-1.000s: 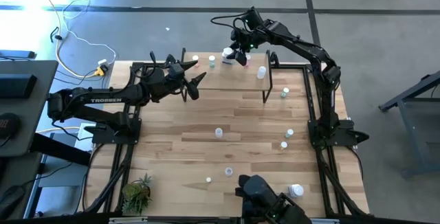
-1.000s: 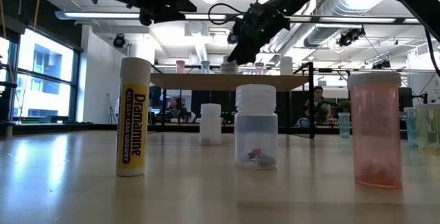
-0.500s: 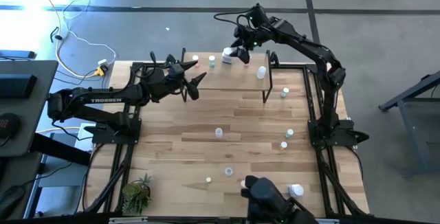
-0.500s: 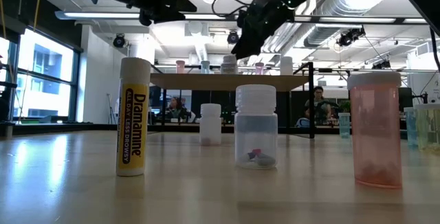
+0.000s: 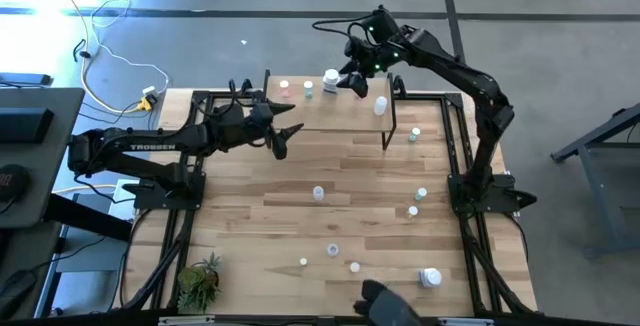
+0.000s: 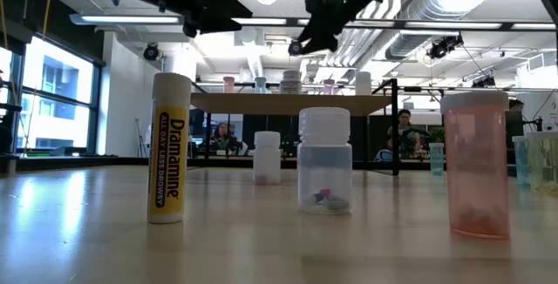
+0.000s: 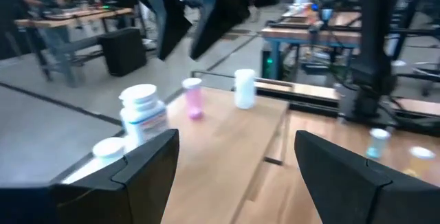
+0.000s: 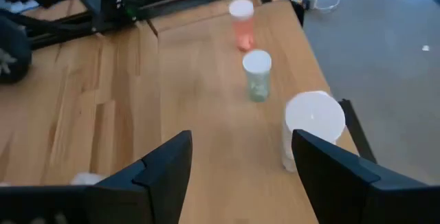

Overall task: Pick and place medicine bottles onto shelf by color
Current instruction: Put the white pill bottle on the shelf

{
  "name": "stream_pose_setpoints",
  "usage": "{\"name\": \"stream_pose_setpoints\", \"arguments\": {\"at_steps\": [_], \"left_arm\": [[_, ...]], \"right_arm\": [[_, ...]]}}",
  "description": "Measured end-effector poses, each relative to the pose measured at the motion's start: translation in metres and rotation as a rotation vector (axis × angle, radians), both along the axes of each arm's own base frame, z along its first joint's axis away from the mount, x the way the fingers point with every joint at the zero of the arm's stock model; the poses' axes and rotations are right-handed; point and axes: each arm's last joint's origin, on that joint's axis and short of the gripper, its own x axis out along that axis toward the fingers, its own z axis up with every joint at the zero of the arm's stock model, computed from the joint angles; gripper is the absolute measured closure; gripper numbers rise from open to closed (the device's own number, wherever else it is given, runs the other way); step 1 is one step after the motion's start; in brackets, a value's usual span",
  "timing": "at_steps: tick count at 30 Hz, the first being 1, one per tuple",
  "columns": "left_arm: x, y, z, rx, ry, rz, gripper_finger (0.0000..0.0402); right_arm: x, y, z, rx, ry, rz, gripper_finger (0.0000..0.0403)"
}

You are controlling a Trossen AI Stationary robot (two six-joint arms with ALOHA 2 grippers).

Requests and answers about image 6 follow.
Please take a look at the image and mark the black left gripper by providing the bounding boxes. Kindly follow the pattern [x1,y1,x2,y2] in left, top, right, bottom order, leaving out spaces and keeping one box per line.
[165,0,254,37]

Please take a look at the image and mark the large white labelled medicine bottle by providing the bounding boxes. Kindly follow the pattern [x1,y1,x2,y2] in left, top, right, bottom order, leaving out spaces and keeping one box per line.
[279,70,303,95]

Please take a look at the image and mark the clear plastic bottle with pills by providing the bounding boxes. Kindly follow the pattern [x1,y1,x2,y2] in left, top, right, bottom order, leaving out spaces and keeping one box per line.
[297,106,353,215]

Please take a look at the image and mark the yellow Dramamine tube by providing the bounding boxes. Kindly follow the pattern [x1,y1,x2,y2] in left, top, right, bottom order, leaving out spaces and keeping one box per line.
[146,72,193,225]

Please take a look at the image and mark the orange translucent pill vial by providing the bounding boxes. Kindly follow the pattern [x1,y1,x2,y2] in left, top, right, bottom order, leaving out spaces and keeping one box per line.
[439,91,512,240]

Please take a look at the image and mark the blue-green translucent pill vial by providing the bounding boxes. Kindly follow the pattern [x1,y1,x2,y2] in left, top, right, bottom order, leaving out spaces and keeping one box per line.
[512,134,532,187]

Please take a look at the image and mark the yellow translucent pill vial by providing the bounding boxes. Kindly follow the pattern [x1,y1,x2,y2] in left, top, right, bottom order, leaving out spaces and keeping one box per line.
[525,131,558,196]

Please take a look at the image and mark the long ceiling light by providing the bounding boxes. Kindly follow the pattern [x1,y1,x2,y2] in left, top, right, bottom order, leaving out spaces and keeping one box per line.
[512,22,558,31]
[69,12,184,27]
[230,17,289,26]
[405,21,502,30]

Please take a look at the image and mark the person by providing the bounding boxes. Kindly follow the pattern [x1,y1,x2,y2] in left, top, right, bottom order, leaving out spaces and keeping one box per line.
[385,108,431,161]
[505,98,531,150]
[211,121,249,157]

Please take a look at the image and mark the large glass window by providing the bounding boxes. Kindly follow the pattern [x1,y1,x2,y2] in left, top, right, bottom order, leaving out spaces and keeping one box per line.
[0,35,102,155]

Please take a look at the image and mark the wooden shelf black metal frame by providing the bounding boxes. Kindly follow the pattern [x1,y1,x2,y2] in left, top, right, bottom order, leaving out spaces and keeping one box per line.
[190,78,400,177]

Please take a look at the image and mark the silver ventilation duct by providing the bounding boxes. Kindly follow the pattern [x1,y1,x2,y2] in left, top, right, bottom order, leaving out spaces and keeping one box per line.
[383,0,498,61]

